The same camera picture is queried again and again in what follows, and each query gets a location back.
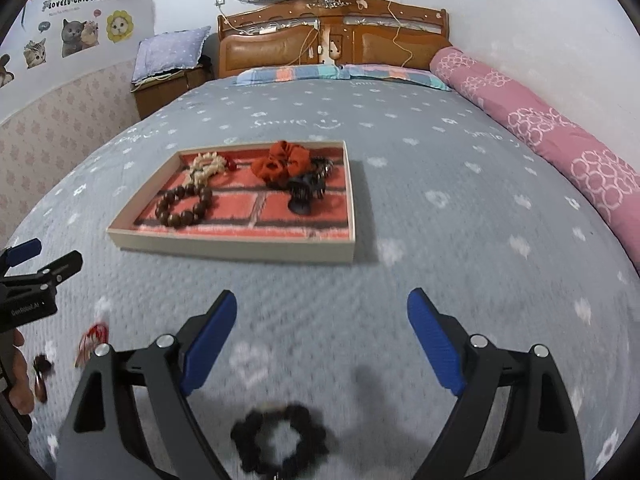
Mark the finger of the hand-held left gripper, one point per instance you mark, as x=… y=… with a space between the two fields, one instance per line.
x=62 y=267
x=25 y=251

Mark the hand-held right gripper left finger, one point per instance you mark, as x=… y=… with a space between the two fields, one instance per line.
x=210 y=340

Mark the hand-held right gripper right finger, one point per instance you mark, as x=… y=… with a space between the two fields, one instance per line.
x=435 y=340

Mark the brown pendant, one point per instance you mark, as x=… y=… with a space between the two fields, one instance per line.
x=42 y=362

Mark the black scrunchie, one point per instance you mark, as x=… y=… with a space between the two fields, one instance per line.
x=245 y=435

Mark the wooden tray with brick lining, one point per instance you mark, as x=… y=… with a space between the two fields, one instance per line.
x=280 y=206

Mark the black hair claw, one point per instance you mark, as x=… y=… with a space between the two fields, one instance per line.
x=302 y=195

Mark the cream scrunchie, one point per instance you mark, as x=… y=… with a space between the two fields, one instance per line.
x=205 y=167

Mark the red scrunchie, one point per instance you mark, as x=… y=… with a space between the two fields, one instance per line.
x=280 y=165

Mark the person's left hand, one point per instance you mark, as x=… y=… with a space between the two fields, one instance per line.
x=22 y=375

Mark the grey flower print bedspread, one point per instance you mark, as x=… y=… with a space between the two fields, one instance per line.
x=450 y=260

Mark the wooden nightstand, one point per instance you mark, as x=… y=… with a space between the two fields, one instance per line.
x=165 y=93

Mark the pink rolled quilt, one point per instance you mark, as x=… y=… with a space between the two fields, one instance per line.
x=550 y=130

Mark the lilac dotted pillow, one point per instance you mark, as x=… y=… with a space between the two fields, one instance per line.
x=170 y=52

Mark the plaid pillow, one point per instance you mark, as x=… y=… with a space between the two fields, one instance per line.
x=400 y=76
x=285 y=74

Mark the wooden headboard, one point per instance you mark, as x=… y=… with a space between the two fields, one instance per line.
x=260 y=51

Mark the hat cat wall sticker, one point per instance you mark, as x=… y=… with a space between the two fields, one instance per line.
x=5 y=72

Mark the tabby kitten wall sticker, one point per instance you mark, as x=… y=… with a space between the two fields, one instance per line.
x=36 y=52

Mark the grey cat wall sticker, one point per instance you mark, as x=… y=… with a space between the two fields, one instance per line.
x=75 y=37

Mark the sunflower cat wall sticker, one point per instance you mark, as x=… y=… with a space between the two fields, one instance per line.
x=120 y=26

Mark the lettering wall sticker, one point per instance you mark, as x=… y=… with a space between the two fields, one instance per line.
x=75 y=2

